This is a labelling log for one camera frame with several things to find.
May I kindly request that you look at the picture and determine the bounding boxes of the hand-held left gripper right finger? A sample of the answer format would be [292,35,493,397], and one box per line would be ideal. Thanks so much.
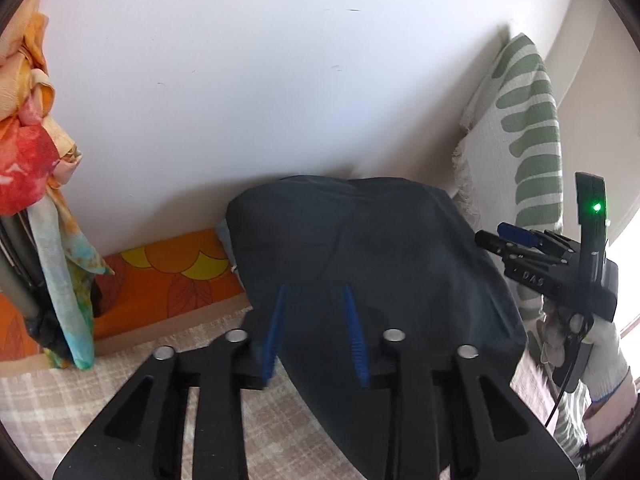
[342,287,581,480]

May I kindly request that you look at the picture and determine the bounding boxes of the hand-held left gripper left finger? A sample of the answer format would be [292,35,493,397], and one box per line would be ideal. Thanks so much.
[52,285,291,480]

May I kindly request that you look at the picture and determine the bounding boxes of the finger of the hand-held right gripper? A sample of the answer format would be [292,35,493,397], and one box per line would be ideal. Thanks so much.
[474,229,576,267]
[496,221,576,256]

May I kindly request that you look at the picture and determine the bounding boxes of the black pants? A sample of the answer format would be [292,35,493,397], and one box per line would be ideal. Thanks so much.
[225,175,528,480]

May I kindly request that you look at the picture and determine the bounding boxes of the person's right forearm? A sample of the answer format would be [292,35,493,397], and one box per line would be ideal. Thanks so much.
[582,382,640,480]

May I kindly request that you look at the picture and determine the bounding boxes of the person's right hand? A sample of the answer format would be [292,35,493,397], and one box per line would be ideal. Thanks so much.
[537,300,638,403]

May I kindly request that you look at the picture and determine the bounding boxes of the white green leaf-print cloth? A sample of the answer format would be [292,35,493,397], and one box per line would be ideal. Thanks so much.
[452,32,591,461]

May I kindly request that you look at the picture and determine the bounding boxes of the orange floral bedsheet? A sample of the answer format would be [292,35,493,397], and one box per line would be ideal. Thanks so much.
[0,227,248,363]

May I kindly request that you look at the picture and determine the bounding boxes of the teal tie-dye scarf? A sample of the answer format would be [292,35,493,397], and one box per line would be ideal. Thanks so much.
[25,192,116,372]

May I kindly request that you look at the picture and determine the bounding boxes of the beige plaid blanket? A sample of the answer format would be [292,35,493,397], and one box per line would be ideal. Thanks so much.
[0,305,556,480]

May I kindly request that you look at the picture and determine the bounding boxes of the orange red crinkled scarf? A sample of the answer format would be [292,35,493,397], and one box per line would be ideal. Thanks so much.
[0,12,83,218]

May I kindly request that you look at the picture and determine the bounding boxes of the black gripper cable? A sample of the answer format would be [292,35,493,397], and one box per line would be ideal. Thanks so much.
[545,312,593,431]

